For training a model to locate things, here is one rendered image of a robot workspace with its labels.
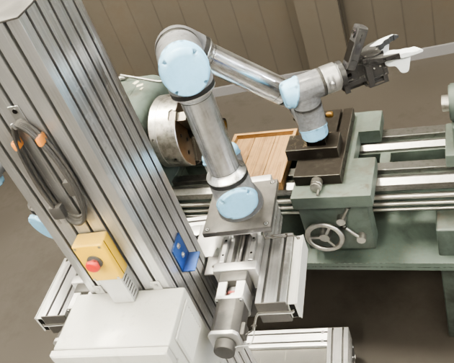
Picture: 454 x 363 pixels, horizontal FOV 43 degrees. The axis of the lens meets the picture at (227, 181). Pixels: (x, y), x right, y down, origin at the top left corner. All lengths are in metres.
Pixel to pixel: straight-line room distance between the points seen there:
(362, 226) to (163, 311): 1.00
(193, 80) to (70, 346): 0.76
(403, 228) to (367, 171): 0.40
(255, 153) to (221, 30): 2.24
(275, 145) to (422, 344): 1.10
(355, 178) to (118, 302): 1.01
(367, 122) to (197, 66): 1.23
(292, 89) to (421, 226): 1.19
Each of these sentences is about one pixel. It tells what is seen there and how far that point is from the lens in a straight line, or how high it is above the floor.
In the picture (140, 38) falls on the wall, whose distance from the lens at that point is 4.84.
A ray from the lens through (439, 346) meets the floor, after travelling 2.79.
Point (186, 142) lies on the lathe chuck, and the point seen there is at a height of 1.07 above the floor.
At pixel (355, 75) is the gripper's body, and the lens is 1.54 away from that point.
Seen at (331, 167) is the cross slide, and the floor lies 0.97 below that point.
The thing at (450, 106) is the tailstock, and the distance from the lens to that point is 2.15.
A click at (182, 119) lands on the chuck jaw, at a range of 2.34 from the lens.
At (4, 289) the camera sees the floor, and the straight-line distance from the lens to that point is 4.10.
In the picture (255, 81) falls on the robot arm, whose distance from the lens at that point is 1.57.
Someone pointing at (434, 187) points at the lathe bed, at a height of 0.82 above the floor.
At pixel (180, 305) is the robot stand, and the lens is 1.54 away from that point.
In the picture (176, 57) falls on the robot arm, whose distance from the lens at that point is 1.34.
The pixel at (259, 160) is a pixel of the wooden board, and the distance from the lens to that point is 2.47.
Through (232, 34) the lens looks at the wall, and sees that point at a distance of 4.63.
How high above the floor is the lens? 2.32
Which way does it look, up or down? 36 degrees down
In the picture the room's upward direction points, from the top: 22 degrees counter-clockwise
